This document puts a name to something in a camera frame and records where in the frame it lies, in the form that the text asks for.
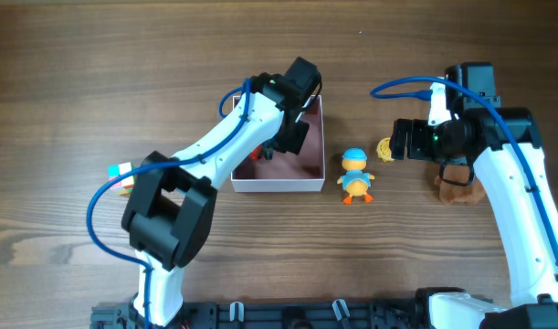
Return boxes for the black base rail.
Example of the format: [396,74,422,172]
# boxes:
[89,299,426,329]

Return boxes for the white cardboard box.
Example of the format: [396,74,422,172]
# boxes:
[230,96,326,193]

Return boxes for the colourful two-by-two puzzle cube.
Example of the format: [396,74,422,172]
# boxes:
[107,162,137,196]

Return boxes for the red toy truck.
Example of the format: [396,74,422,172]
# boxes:
[248,145,263,161]

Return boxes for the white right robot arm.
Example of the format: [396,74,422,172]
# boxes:
[390,65,558,328]

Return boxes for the yellow round plastic wheel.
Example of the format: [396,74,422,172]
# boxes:
[376,137,394,162]

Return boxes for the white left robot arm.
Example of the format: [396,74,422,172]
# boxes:
[121,58,322,328]

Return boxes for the yellow duck toy blue hat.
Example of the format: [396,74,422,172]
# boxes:
[337,148,375,205]

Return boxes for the brown plush capybara with orange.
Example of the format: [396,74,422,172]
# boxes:
[434,165,486,205]

